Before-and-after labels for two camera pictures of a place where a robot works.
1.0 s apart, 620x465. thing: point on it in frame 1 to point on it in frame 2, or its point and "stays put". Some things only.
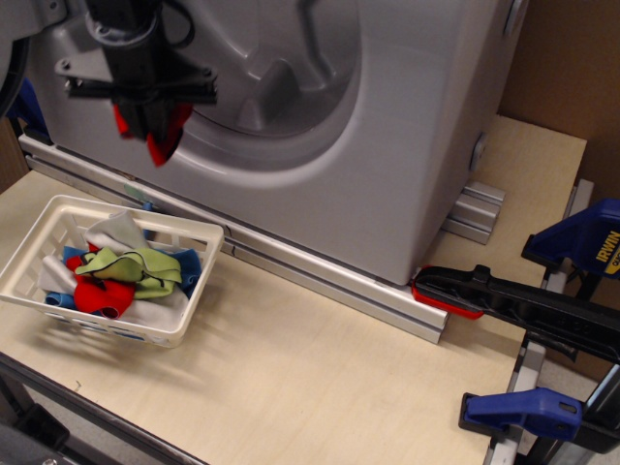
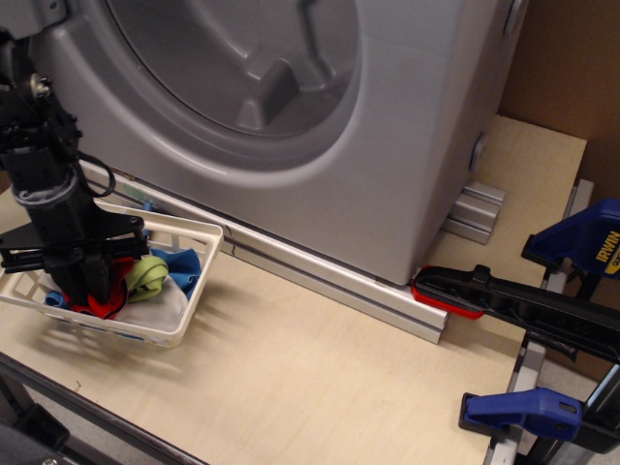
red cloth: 158,149 to 118,270
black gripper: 143,81 to 76,243
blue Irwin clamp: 588,239 stays put
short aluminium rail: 474,212 stays put
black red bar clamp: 565,324 stays put
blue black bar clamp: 545,412 stays put
